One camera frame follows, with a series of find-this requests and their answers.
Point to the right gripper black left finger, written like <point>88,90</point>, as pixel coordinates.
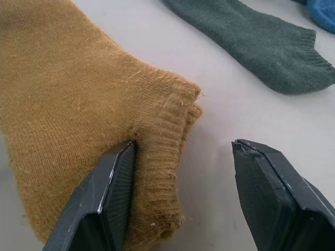
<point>99,209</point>

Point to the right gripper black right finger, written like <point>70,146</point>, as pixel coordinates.
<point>274,209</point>

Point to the mustard yellow sock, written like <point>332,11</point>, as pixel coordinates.
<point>65,91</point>

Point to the dark green sock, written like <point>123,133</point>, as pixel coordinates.
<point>261,47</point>

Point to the blue fabric item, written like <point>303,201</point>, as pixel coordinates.
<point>324,13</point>

